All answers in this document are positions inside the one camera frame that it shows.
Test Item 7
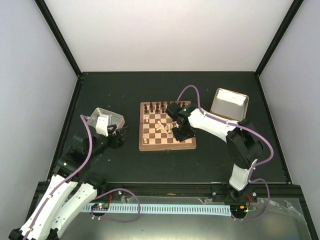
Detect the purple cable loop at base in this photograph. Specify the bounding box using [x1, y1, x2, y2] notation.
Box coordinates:
[89, 187, 143, 223]

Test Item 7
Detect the wooden chess board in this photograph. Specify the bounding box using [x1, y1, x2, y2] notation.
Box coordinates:
[139, 112, 197, 152]

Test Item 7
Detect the white slotted cable duct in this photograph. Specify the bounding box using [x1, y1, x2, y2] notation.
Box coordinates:
[81, 203, 231, 217]

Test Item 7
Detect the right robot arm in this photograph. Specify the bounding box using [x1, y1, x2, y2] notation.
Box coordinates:
[165, 102, 263, 202]

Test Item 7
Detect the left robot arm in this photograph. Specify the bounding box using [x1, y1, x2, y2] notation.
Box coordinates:
[8, 124, 128, 240]

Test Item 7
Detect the white queen chess piece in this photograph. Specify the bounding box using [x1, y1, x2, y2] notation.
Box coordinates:
[157, 120, 168, 134]

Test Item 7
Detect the pile of white chess pieces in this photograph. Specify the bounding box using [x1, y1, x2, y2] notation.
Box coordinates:
[156, 122, 176, 134]

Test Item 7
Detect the row of dark chess pieces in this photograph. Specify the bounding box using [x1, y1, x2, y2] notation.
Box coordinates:
[140, 101, 173, 114]

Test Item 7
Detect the small circuit board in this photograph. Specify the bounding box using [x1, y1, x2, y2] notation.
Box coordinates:
[91, 203, 109, 211]

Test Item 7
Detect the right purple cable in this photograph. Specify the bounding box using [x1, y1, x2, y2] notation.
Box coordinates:
[176, 84, 275, 222]

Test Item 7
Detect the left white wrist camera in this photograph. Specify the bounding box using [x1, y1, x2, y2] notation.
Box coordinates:
[95, 114, 109, 137]

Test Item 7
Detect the gold metal tin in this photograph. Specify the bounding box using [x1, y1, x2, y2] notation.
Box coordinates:
[210, 88, 249, 122]

